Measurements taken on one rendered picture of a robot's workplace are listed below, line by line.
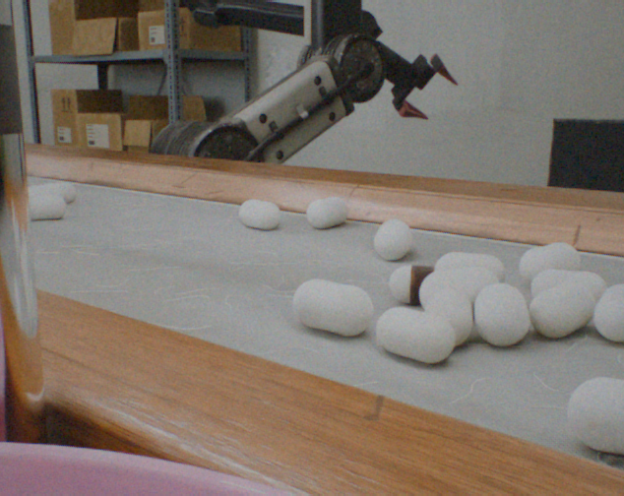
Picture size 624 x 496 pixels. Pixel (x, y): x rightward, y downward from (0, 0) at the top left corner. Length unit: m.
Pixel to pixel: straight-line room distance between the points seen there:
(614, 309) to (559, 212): 0.20
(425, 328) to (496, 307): 0.03
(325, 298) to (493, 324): 0.07
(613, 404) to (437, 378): 0.07
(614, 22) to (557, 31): 0.17
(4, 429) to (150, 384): 0.04
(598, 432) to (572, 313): 0.10
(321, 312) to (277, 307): 0.05
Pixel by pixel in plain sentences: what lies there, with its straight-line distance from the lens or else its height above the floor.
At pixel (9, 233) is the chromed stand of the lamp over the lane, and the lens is 0.17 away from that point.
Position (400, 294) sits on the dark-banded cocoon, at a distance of 0.35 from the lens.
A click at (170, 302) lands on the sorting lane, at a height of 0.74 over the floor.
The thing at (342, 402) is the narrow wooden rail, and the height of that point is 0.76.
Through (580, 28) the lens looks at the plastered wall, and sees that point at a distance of 2.52.
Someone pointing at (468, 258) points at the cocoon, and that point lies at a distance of 0.37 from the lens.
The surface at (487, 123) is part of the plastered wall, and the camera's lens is 2.64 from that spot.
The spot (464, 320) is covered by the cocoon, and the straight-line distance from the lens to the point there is 0.29.
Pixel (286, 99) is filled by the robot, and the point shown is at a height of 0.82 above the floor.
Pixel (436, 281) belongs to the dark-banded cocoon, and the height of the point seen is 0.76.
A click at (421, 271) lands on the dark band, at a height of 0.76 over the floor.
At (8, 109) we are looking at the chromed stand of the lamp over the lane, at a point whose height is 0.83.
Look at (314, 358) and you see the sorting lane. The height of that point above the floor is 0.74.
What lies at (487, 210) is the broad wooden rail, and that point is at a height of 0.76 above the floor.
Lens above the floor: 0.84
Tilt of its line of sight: 12 degrees down
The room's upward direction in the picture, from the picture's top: straight up
